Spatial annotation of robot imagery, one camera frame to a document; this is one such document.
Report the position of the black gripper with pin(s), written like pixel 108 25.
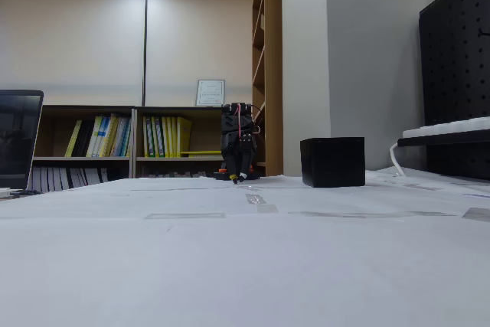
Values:
pixel 234 145

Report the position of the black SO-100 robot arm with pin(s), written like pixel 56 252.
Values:
pixel 245 108

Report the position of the black square bin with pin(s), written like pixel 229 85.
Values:
pixel 333 162

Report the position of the flat lying yellow book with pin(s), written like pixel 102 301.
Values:
pixel 201 152

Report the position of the wide yellow binder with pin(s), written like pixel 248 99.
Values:
pixel 184 137

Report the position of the narrow yellow binder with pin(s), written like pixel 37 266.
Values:
pixel 147 137
pixel 165 137
pixel 155 137
pixel 173 137

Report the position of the framed white notice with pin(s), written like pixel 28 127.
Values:
pixel 210 93

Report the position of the low wooden bookshelf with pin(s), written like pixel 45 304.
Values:
pixel 88 108
pixel 172 108

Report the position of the white paper table cover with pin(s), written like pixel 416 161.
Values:
pixel 229 265

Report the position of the light blue white book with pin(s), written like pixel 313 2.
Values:
pixel 123 137

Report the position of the tall wooden bookshelf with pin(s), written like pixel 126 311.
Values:
pixel 273 36

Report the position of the white yellow book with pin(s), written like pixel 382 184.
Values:
pixel 95 135

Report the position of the white binder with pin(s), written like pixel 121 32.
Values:
pixel 57 178
pixel 92 175
pixel 37 179

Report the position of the thin black vertical pole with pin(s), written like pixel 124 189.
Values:
pixel 145 36

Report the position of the black book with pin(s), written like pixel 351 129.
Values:
pixel 83 139

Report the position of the slim yellow book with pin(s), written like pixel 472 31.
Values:
pixel 73 138

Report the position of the white power strip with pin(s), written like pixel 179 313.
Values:
pixel 451 126

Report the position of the black laptop screen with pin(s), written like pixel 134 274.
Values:
pixel 19 139

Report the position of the black pegboard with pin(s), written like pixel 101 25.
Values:
pixel 455 74

